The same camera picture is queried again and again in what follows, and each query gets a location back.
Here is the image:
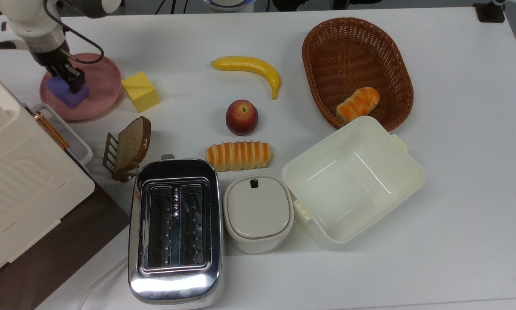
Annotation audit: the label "white blue-rimmed robot base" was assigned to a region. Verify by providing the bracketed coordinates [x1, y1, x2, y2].
[204, 0, 254, 11]

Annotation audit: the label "large cream cabinet appliance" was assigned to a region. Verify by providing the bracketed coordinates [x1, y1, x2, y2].
[0, 65, 96, 282]

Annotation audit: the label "yellow banana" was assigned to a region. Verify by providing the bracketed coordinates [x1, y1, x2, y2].
[211, 56, 281, 100]

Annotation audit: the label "white toaster power cord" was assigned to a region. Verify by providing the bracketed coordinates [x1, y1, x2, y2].
[76, 256, 129, 310]

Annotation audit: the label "small white lidded bin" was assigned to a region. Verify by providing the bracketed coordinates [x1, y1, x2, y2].
[223, 174, 295, 254]

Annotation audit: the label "black chair base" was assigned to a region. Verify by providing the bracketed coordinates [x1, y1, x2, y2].
[270, 0, 312, 12]
[333, 0, 383, 10]

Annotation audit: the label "brown wicker basket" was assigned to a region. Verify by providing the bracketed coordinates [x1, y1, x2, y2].
[302, 17, 414, 132]

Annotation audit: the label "black tripod legs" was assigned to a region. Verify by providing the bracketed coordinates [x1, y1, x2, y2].
[155, 0, 190, 14]

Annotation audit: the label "long striped bread roll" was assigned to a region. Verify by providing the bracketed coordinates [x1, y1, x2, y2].
[205, 140, 274, 172]

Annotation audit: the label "pink plate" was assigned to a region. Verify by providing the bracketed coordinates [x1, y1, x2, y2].
[40, 53, 123, 122]

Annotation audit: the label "small orange glazed bread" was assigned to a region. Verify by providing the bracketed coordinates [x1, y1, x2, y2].
[336, 87, 380, 122]

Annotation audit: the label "red apple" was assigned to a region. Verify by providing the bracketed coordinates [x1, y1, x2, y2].
[225, 99, 259, 136]

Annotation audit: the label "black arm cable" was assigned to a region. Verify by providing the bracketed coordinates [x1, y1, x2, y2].
[44, 0, 105, 65]

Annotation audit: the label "brown bread slice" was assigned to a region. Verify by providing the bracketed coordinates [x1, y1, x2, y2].
[113, 116, 152, 180]

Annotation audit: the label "copper cabinet handle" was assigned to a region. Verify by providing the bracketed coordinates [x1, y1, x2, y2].
[34, 111, 70, 150]

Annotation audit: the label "silver two-slot toaster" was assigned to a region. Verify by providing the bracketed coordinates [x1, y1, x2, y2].
[128, 158, 224, 310]

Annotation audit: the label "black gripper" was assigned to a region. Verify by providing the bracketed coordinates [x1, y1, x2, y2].
[30, 41, 86, 94]

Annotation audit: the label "open cream plastic box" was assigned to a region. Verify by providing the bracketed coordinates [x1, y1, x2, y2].
[281, 115, 426, 250]

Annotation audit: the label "white drawer handle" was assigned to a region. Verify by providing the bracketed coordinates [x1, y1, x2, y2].
[31, 103, 93, 173]

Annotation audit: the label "purple cube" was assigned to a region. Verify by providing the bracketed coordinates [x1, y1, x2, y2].
[47, 77, 90, 108]

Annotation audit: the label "yellow cube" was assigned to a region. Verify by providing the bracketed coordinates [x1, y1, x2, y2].
[121, 71, 161, 113]

